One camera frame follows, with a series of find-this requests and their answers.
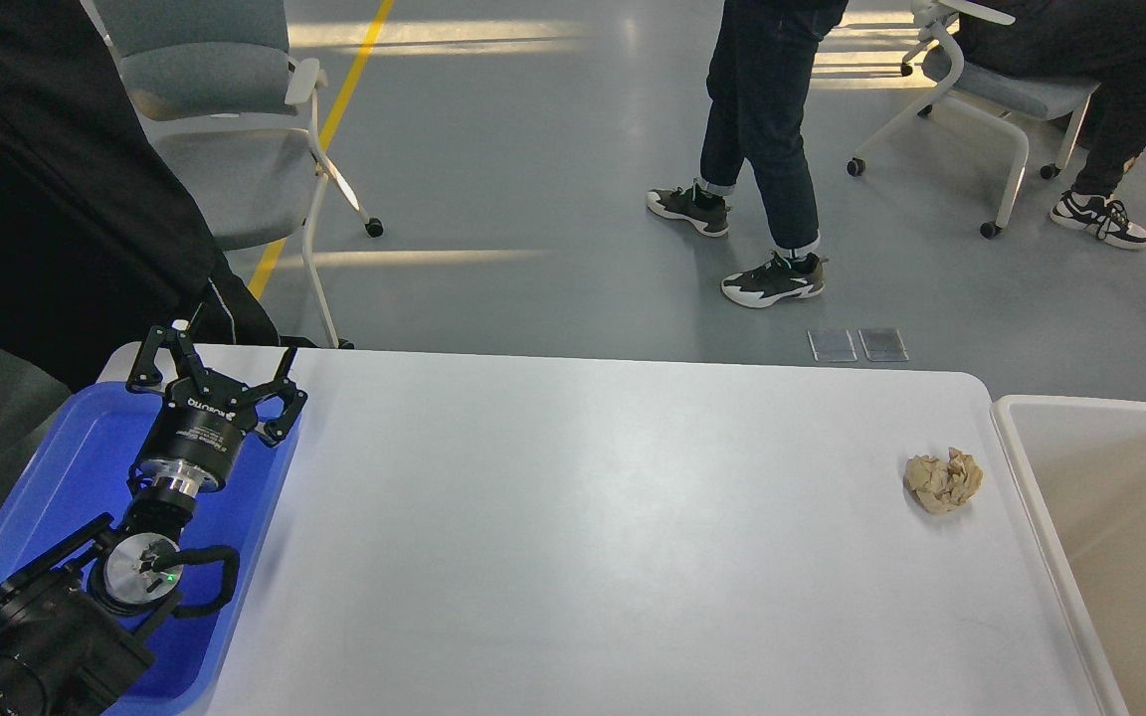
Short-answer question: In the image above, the right metal floor plate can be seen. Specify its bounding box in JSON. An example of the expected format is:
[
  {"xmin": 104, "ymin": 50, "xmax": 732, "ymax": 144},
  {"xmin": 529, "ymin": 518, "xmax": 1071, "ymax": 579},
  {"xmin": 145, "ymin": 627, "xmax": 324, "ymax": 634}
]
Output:
[{"xmin": 860, "ymin": 329, "xmax": 910, "ymax": 362}]

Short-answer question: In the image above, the grey chair behind table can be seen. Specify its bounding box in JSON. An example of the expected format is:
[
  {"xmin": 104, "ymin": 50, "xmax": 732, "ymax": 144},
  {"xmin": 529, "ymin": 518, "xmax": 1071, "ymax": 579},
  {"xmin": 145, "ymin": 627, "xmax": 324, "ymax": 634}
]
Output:
[{"xmin": 91, "ymin": 1, "xmax": 385, "ymax": 348}]

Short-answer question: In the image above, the white plastic bin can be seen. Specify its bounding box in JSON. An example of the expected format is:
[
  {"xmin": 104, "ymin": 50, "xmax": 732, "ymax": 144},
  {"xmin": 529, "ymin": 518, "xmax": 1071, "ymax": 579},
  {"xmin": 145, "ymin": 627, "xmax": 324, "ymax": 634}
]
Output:
[{"xmin": 992, "ymin": 396, "xmax": 1146, "ymax": 715}]

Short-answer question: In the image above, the crumpled beige paper ball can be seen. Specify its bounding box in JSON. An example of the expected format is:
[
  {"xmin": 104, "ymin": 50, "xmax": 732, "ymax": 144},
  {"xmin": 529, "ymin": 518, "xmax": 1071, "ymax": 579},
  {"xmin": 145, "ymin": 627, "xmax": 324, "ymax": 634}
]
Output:
[{"xmin": 904, "ymin": 447, "xmax": 984, "ymax": 516}]

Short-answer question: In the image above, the left metal floor plate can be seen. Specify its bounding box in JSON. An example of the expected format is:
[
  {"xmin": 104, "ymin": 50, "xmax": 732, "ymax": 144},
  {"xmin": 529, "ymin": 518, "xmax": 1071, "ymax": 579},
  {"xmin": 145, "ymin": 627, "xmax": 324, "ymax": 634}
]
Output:
[{"xmin": 808, "ymin": 329, "xmax": 860, "ymax": 363}]

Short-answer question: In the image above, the seated person in black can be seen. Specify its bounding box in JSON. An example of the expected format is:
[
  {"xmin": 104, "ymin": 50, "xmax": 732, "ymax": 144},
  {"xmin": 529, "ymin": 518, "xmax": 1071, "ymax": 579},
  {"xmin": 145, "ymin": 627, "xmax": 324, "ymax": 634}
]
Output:
[{"xmin": 955, "ymin": 1, "xmax": 1146, "ymax": 251}]

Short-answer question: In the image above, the blue plastic tray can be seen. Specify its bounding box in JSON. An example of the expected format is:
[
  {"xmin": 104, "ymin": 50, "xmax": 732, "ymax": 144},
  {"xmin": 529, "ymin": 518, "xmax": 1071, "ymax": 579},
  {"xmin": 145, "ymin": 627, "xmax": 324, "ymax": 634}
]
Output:
[{"xmin": 0, "ymin": 384, "xmax": 298, "ymax": 715}]

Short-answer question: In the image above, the standing person in black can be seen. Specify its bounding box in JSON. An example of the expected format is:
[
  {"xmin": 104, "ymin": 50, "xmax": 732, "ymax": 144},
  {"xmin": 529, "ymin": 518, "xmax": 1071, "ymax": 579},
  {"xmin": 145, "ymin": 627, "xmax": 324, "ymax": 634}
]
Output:
[{"xmin": 0, "ymin": 1, "xmax": 284, "ymax": 393}]

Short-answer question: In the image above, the metal floor plate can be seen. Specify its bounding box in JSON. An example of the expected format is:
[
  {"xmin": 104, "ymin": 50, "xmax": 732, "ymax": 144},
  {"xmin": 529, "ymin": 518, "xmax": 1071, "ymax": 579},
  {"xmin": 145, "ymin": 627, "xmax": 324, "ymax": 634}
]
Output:
[
  {"xmin": 808, "ymin": 329, "xmax": 860, "ymax": 363},
  {"xmin": 860, "ymin": 329, "xmax": 910, "ymax": 362}
]

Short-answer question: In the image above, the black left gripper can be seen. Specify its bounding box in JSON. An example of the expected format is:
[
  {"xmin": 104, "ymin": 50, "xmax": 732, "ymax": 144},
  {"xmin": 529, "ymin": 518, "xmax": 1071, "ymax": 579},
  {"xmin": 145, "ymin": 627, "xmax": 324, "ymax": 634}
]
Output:
[{"xmin": 125, "ymin": 302, "xmax": 308, "ymax": 495}]

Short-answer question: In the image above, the white grey office chair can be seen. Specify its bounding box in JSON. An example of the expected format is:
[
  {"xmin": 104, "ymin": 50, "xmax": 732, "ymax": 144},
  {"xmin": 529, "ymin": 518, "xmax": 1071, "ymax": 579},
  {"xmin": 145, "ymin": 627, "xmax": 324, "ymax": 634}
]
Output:
[{"xmin": 847, "ymin": 1, "xmax": 1097, "ymax": 239}]

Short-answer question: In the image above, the walking person in jeans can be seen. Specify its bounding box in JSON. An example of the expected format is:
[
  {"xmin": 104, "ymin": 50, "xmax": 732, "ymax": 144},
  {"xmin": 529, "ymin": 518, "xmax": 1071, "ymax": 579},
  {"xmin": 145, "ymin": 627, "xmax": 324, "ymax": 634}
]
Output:
[{"xmin": 646, "ymin": 1, "xmax": 848, "ymax": 309}]

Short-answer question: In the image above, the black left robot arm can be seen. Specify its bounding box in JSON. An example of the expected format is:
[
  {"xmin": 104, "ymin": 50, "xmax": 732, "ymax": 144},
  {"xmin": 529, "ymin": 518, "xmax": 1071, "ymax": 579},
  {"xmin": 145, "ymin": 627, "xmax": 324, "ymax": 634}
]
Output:
[{"xmin": 0, "ymin": 320, "xmax": 306, "ymax": 715}]

